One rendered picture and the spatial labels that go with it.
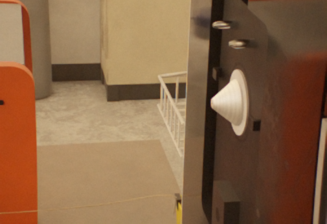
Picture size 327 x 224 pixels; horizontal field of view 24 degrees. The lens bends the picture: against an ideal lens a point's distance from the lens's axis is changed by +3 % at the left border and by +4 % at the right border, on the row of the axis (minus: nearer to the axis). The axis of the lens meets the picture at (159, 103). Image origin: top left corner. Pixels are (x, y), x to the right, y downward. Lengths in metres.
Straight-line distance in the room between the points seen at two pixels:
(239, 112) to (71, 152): 1.10
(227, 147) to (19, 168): 0.40
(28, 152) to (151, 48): 2.86
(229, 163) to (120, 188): 0.86
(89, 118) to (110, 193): 2.22
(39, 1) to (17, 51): 2.79
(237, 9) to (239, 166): 0.15
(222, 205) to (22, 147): 0.41
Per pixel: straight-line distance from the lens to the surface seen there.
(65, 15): 4.19
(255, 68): 0.66
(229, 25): 0.71
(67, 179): 1.64
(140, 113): 3.84
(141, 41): 3.87
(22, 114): 1.04
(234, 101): 0.69
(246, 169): 0.70
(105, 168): 1.68
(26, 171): 1.08
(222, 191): 0.74
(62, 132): 3.63
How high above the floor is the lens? 1.46
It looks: 22 degrees down
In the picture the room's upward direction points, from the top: 2 degrees clockwise
